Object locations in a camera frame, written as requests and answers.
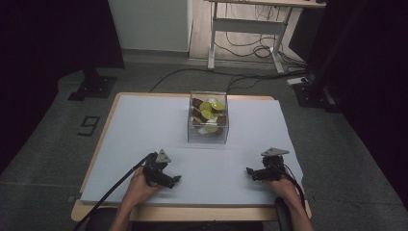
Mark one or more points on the white desk frame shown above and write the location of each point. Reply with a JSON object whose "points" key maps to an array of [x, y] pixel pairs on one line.
{"points": [[247, 25]]}

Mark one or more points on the white power strip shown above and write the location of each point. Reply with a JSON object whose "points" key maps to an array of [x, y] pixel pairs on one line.
{"points": [[297, 81]]}

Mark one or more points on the black stand base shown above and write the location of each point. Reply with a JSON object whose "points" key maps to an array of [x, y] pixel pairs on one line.
{"points": [[316, 96], [94, 86]]}

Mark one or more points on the person's left hand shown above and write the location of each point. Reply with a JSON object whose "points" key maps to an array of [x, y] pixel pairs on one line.
{"points": [[138, 191]]}

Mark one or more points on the person's right hand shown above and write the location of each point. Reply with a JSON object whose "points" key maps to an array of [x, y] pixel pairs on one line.
{"points": [[285, 189]]}

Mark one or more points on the pile of coffee capsules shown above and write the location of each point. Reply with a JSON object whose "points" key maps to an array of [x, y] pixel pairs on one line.
{"points": [[208, 114]]}

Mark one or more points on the black curtain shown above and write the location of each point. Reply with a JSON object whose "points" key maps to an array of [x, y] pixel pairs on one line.
{"points": [[48, 41], [369, 64]]}

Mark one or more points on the white partition panel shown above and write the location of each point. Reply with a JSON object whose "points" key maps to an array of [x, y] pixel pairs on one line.
{"points": [[150, 25]]}

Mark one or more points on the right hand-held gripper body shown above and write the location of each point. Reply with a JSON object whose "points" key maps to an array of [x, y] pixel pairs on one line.
{"points": [[274, 170]]}

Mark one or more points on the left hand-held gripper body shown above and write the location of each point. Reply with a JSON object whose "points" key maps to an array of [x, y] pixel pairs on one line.
{"points": [[154, 170]]}

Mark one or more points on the clear plastic box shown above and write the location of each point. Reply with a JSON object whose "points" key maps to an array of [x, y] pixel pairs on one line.
{"points": [[221, 136]]}

